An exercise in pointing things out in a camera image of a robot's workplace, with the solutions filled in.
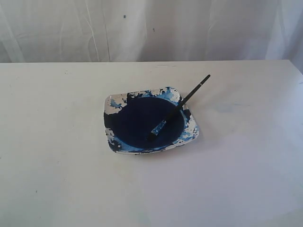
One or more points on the white backdrop sheet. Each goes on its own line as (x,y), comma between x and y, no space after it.
(150,30)

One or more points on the black paintbrush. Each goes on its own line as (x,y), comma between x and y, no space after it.
(154,132)

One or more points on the square plate with blue paint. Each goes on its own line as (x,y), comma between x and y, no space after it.
(130,117)

